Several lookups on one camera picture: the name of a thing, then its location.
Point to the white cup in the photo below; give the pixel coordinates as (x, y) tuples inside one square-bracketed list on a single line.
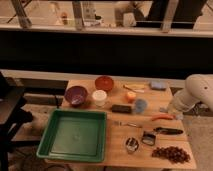
[(99, 97)]

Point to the green plastic tray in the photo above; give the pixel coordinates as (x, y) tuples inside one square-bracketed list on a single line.
[(74, 135)]

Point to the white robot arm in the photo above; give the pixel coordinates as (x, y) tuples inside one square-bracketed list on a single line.
[(198, 88)]

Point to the black rectangular block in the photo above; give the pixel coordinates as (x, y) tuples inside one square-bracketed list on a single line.
[(121, 109)]

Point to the orange bowl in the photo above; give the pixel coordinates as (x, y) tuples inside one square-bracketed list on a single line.
[(105, 83)]

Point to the brown pile of raisins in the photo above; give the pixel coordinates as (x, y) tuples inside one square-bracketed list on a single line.
[(171, 153)]

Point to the blue sponge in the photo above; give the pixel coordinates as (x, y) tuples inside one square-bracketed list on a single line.
[(158, 85)]

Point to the metal fork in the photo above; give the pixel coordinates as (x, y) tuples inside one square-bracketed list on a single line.
[(127, 124)]

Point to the wooden spoon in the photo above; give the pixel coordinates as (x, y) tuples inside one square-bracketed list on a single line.
[(135, 87)]

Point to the small metal cup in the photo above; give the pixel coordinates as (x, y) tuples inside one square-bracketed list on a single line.
[(132, 145)]

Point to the black chair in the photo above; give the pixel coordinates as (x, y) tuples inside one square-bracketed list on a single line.
[(12, 117)]

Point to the orange handled tool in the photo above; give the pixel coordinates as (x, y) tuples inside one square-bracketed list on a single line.
[(162, 116)]

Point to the purple bowl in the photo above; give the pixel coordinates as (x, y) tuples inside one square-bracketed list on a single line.
[(76, 95)]

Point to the orange fruit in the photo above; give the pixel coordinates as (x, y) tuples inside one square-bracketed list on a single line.
[(130, 96)]

